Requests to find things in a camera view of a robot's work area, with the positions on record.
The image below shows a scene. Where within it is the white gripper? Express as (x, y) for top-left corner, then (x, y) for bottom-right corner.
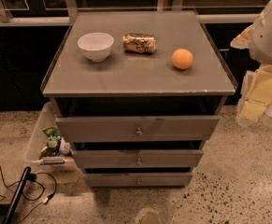
(230, 25), (272, 122)

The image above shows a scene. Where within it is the grey bottom drawer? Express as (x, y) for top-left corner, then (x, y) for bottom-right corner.
(84, 173), (193, 187)

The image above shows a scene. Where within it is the grey drawer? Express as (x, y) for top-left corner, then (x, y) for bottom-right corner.
(74, 149), (203, 168)
(55, 116), (219, 143)
(84, 173), (193, 187)

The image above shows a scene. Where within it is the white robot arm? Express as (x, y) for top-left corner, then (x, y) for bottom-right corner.
(230, 0), (272, 125)

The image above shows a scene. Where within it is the grey drawer cabinet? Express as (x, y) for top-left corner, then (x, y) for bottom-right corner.
(41, 11), (236, 175)

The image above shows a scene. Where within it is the grey top drawer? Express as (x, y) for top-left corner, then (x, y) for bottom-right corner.
(55, 116), (219, 143)

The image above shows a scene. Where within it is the grey middle drawer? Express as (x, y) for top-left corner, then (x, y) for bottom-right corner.
(74, 149), (203, 168)

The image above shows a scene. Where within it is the orange fruit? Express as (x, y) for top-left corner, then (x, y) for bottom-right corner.
(171, 49), (193, 70)

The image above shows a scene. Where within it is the crushed gold drink can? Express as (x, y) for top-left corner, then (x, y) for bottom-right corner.
(122, 33), (156, 54)

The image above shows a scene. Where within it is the white ceramic bowl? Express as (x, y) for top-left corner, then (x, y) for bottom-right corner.
(78, 33), (114, 63)

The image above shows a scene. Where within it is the clear plastic storage bin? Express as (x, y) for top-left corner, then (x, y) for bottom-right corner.
(24, 103), (77, 172)

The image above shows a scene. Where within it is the black flat bar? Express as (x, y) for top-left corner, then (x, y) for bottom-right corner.
(2, 166), (31, 224)

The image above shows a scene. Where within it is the metal railing frame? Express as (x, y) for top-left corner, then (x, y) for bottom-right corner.
(0, 0), (272, 28)

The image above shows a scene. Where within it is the black cable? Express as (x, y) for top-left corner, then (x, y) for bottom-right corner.
(0, 161), (58, 224)

